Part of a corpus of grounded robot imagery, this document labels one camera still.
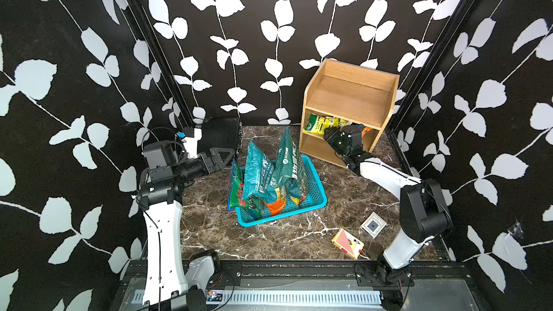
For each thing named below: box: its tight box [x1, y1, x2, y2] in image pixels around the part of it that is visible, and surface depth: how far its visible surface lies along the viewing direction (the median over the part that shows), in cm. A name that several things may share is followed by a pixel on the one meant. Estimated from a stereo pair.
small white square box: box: [360, 211, 389, 240], surface depth 85 cm
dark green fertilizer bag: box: [270, 126, 309, 207], surface depth 75 cm
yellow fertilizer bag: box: [302, 113, 353, 136], surface depth 96 cm
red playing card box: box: [331, 228, 365, 260], surface depth 81 cm
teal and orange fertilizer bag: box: [241, 139, 286, 216], surface depth 77 cm
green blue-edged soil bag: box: [227, 155, 265, 221], surface depth 76 cm
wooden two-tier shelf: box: [298, 59, 400, 166], surface depth 92 cm
